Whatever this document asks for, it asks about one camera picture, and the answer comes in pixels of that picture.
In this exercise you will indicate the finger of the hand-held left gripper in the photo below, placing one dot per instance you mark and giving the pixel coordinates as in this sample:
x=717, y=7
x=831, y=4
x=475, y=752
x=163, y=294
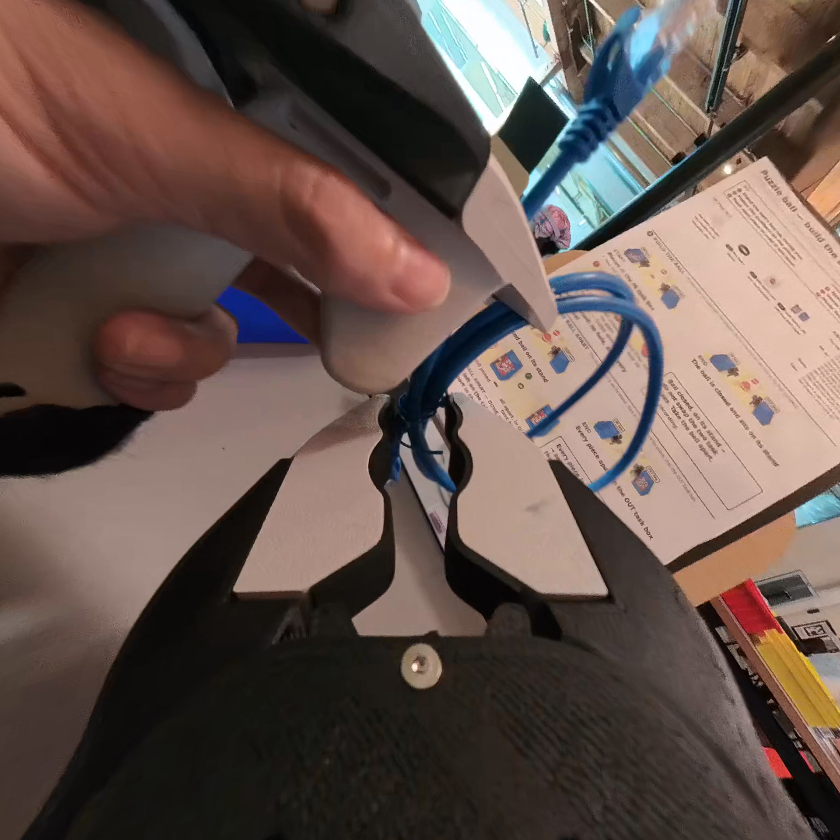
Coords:
x=505, y=243

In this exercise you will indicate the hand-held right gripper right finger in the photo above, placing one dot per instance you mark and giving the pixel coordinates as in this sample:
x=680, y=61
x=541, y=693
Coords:
x=525, y=525

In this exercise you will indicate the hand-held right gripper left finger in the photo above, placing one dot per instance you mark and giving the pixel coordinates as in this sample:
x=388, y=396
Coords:
x=321, y=525

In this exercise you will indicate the blue plastic bin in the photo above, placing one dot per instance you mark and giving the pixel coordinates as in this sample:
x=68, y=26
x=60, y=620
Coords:
x=256, y=328

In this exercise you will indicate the person's left hand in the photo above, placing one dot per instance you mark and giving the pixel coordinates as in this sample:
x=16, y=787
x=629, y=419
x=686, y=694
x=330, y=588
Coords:
x=131, y=131

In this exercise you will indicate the dark monitor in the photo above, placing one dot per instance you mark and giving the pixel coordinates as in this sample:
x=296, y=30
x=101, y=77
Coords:
x=531, y=124

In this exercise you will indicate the printed instruction sheet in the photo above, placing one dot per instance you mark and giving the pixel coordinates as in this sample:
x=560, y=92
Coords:
x=722, y=328

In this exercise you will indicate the red storage bin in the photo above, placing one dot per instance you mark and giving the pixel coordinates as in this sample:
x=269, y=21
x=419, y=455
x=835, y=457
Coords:
x=745, y=604

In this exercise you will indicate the yellow storage bin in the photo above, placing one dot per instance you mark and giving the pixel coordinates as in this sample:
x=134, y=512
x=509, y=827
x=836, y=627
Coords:
x=800, y=676

